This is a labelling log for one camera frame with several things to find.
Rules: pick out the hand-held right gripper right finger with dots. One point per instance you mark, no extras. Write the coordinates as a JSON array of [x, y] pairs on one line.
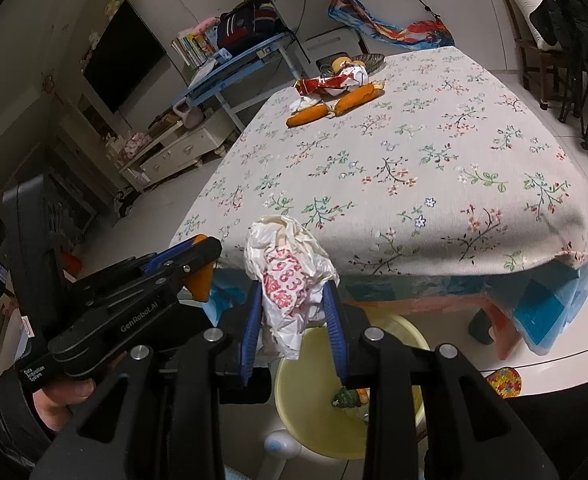
[[335, 340]]

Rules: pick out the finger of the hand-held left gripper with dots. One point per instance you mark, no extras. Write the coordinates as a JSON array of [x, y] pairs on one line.
[[166, 256], [198, 255]]

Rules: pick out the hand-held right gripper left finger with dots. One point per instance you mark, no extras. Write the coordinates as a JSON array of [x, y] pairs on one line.
[[251, 340]]

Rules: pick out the green pouch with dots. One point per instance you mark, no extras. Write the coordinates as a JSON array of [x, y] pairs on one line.
[[346, 399]]

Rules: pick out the white bag with red print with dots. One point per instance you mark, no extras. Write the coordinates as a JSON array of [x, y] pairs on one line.
[[284, 280]]

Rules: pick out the yellow plastic bin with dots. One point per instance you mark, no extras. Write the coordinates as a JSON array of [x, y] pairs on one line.
[[314, 410]]

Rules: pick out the small white tissue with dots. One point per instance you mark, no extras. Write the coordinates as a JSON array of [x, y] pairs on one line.
[[301, 104]]

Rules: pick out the red and white wrapper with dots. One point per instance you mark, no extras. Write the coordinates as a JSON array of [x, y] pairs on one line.
[[324, 84]]

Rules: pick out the person's left forearm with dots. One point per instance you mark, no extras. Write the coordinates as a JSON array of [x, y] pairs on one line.
[[3, 425]]

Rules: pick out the person's left hand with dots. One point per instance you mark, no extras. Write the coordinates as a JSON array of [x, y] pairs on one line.
[[53, 405]]

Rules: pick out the black shoes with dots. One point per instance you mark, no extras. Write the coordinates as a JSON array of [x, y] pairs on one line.
[[123, 202]]

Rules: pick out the dark display cabinet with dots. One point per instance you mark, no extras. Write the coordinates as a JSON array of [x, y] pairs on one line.
[[73, 195]]

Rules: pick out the white television cabinet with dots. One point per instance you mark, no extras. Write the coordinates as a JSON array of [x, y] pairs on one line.
[[183, 152]]

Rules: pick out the white round plastic object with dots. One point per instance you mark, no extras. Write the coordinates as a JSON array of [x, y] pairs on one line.
[[281, 445]]

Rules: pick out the pink floral bag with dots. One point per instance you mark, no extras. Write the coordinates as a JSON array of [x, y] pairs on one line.
[[136, 144]]

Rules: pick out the pink kettlebell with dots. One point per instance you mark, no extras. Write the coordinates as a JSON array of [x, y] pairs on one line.
[[189, 117]]

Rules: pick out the teal table leg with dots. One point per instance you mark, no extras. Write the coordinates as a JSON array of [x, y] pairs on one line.
[[480, 327]]

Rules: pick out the floral tablecloth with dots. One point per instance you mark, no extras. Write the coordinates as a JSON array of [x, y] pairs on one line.
[[399, 160]]

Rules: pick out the blue desk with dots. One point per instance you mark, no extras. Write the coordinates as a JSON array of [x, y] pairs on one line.
[[239, 62]]

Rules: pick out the black television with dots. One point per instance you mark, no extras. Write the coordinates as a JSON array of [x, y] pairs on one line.
[[123, 55]]

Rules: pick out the row of books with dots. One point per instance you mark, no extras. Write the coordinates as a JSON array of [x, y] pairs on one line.
[[193, 47]]

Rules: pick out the blue checked tablecloth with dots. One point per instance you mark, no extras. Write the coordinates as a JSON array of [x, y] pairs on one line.
[[549, 310]]

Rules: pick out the pink plush toy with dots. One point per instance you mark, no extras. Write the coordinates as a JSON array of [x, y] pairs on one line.
[[206, 25]]

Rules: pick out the dark striped backpack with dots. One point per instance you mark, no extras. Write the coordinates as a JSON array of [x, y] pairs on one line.
[[246, 25]]

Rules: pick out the yellow mango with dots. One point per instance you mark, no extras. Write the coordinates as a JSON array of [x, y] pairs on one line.
[[344, 63]]

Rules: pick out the white air purifier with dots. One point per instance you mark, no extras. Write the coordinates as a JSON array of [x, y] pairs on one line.
[[331, 40]]

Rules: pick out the green plush toy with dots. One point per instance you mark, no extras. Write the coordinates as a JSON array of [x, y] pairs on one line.
[[111, 7]]

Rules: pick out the dark fruit dish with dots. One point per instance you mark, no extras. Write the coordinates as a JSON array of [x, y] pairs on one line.
[[374, 60]]

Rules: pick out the colourful printed bag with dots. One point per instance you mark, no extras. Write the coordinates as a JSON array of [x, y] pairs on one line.
[[399, 32]]

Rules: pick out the wooden chair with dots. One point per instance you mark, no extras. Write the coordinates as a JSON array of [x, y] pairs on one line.
[[534, 60]]

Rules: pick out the black folding chairs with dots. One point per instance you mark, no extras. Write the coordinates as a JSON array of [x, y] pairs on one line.
[[584, 60]]

